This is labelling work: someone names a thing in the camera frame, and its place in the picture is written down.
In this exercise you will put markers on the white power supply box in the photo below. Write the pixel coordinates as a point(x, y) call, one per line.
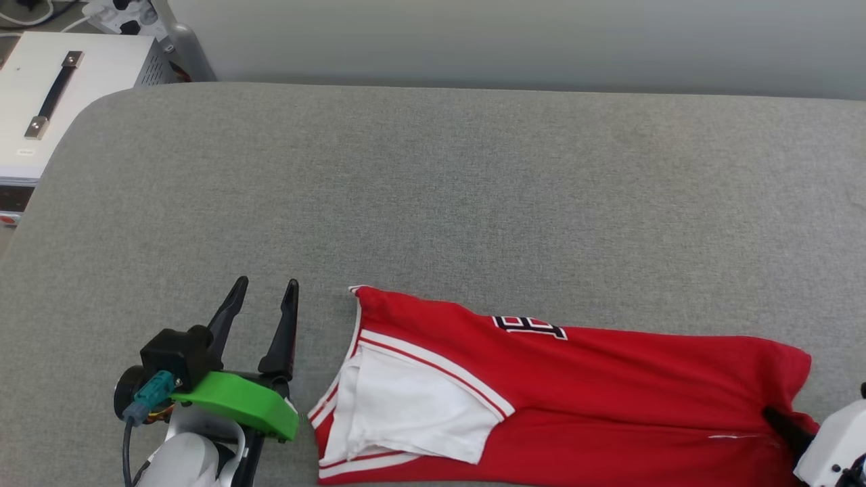
point(81, 101)

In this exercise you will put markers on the red and white basketball jersey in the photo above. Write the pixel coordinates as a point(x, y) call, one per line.
point(575, 406)

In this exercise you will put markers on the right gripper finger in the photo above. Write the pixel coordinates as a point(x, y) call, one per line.
point(793, 438)
point(798, 425)

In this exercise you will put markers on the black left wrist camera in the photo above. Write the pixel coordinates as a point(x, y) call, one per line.
point(176, 355)

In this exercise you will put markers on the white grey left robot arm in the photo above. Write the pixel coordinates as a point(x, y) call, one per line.
point(196, 460)

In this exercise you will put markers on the teal left camera connector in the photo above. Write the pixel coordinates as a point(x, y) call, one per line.
point(152, 396)

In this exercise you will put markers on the white power strip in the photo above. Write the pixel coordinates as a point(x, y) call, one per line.
point(125, 13)

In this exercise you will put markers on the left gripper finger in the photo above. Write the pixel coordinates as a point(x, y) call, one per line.
point(229, 318)
point(283, 338)

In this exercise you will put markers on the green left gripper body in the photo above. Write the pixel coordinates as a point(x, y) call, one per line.
point(243, 402)

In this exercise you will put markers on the grey metal post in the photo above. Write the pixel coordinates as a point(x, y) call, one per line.
point(186, 40)

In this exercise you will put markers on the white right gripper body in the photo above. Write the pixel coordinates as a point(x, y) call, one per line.
point(839, 446)

